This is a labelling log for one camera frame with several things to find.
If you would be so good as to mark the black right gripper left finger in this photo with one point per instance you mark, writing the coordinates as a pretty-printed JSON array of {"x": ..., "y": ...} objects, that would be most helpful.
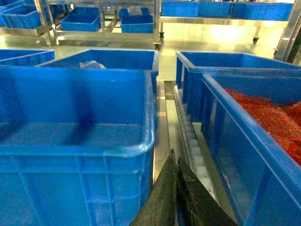
[{"x": 160, "y": 207}]

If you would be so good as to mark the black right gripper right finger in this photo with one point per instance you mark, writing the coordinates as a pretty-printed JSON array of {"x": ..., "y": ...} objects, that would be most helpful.
[{"x": 197, "y": 206}]

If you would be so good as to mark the large blue plastic crate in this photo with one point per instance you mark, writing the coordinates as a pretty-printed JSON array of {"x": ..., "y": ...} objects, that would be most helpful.
[{"x": 75, "y": 145}]

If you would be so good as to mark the steel shelf rack far right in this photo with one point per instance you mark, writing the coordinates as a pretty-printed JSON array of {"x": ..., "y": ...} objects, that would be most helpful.
[{"x": 285, "y": 45}]

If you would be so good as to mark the blue crate far left shelf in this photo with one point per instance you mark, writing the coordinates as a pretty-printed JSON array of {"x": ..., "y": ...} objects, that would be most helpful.
[{"x": 25, "y": 57}]

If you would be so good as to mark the white roller track far right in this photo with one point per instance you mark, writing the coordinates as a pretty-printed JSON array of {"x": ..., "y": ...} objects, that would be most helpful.
[{"x": 192, "y": 152}]

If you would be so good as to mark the blue crate with red parts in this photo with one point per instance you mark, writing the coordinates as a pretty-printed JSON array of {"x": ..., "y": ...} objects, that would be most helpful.
[{"x": 262, "y": 181}]

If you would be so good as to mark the red granular parts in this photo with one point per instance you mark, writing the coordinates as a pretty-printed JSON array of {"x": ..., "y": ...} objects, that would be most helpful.
[{"x": 282, "y": 122}]

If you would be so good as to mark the blue crate rear right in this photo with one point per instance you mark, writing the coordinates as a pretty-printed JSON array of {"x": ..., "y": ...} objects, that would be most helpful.
[{"x": 191, "y": 65}]

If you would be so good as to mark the clear plastic bag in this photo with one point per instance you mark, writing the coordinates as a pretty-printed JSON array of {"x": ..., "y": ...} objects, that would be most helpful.
[{"x": 92, "y": 65}]

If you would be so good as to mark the blue crate behind with bag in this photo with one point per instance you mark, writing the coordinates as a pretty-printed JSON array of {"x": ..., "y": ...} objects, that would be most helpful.
[{"x": 113, "y": 59}]

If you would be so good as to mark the blue crate on trolley right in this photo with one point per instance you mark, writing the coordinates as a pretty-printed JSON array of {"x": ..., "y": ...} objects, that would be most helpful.
[{"x": 136, "y": 24}]

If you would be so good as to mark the blue crate on trolley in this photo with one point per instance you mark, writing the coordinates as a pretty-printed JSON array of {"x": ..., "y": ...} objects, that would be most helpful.
[
  {"x": 83, "y": 19},
  {"x": 136, "y": 24}
]

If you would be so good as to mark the steel trolley rack background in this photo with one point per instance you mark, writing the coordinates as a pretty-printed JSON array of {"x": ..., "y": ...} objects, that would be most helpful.
[{"x": 106, "y": 32}]

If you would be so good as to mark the row of blue crates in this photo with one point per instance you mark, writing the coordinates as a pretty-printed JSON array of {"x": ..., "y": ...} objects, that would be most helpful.
[{"x": 225, "y": 9}]

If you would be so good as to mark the blue crate on trolley left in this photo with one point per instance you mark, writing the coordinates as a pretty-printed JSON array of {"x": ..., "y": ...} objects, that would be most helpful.
[{"x": 83, "y": 19}]

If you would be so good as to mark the small blue bins background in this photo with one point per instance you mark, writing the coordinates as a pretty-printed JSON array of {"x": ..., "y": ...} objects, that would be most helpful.
[{"x": 21, "y": 14}]

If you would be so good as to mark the steel roller shelf frame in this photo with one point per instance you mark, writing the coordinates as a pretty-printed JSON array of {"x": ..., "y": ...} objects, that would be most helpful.
[{"x": 169, "y": 138}]

